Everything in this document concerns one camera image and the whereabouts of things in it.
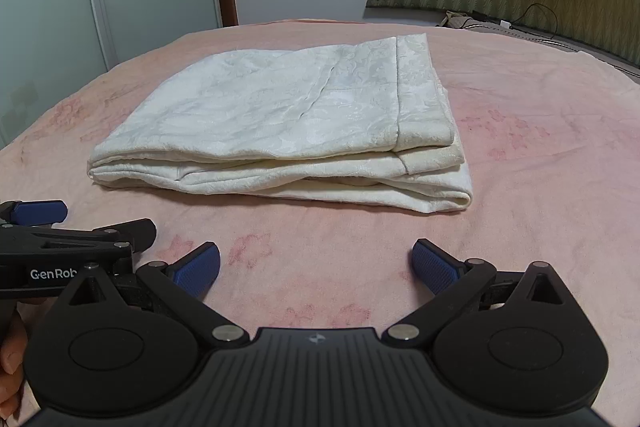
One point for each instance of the white cloth towel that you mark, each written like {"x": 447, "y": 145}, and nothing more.
{"x": 280, "y": 117}

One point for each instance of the person's left hand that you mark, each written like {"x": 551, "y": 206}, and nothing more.
{"x": 10, "y": 357}

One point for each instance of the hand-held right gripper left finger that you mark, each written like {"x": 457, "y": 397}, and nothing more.
{"x": 195, "y": 269}

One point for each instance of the beige bed sheet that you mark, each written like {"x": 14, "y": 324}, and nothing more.
{"x": 600, "y": 57}

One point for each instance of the pink blanket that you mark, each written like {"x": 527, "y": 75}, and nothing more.
{"x": 525, "y": 167}

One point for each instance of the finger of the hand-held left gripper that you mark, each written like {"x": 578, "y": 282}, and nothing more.
{"x": 135, "y": 232}
{"x": 40, "y": 212}

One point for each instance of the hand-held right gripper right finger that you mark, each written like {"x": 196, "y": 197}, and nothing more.
{"x": 435, "y": 267}

